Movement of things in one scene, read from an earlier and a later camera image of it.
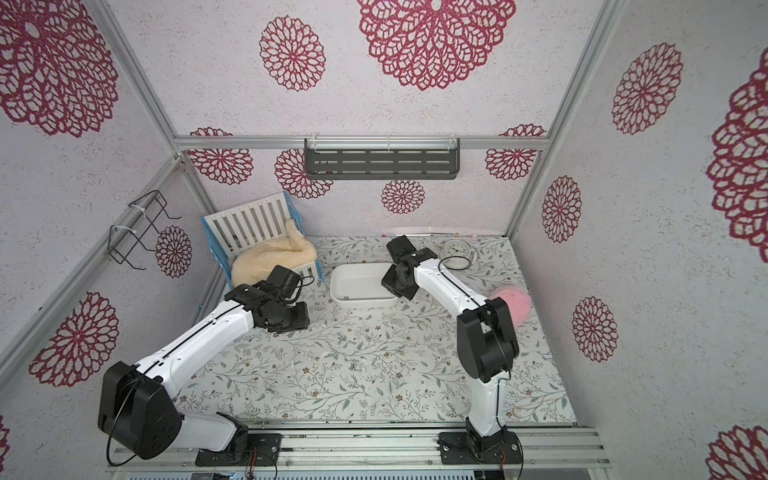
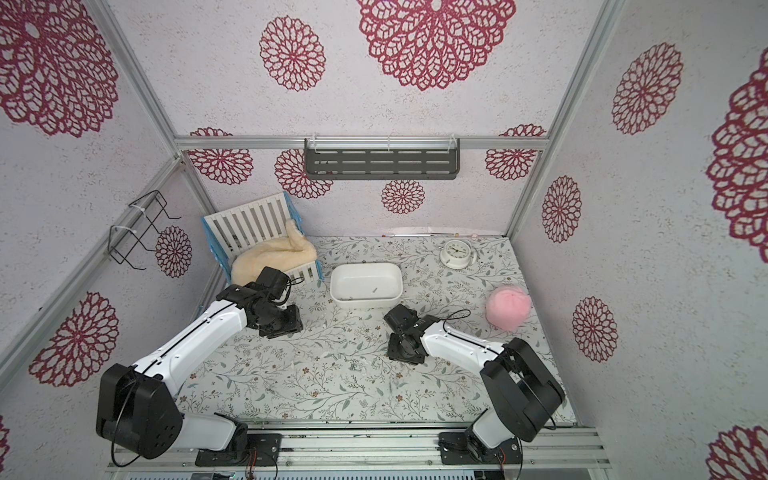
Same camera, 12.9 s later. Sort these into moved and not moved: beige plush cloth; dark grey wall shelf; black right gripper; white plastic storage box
Moved: black right gripper
Not moved: white plastic storage box; dark grey wall shelf; beige plush cloth
